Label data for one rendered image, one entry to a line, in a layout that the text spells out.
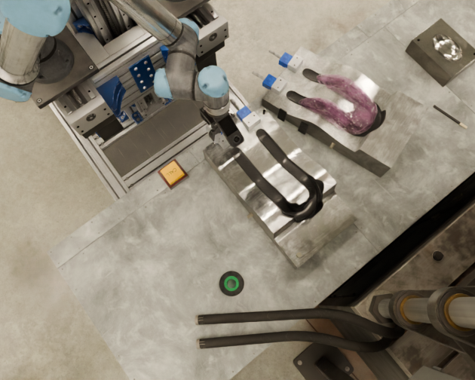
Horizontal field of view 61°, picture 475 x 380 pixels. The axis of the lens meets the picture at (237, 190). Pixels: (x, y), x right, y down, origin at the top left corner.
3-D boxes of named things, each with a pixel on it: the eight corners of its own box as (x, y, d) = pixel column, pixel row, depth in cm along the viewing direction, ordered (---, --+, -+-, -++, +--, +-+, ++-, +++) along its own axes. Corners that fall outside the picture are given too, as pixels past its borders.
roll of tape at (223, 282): (247, 276, 135) (247, 275, 131) (239, 299, 133) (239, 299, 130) (224, 268, 136) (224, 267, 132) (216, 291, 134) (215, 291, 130)
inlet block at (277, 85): (249, 81, 151) (249, 73, 146) (256, 71, 152) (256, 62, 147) (278, 99, 149) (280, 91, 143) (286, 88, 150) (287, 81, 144)
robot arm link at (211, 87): (196, 61, 104) (229, 64, 103) (200, 83, 114) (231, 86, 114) (192, 89, 102) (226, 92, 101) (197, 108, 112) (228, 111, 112)
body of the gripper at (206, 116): (219, 104, 131) (216, 85, 119) (236, 124, 129) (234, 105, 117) (200, 117, 130) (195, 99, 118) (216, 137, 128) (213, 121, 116)
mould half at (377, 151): (261, 105, 151) (262, 90, 141) (298, 54, 156) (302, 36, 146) (380, 178, 143) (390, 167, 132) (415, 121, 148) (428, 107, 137)
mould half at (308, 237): (204, 158, 146) (200, 144, 133) (261, 117, 150) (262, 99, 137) (295, 269, 135) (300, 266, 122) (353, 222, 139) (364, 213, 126)
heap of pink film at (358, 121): (295, 107, 144) (297, 96, 137) (321, 70, 148) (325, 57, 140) (358, 145, 140) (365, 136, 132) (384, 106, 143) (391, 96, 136)
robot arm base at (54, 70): (18, 59, 131) (0, 40, 122) (59, 34, 133) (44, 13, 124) (41, 92, 128) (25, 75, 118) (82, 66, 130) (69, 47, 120)
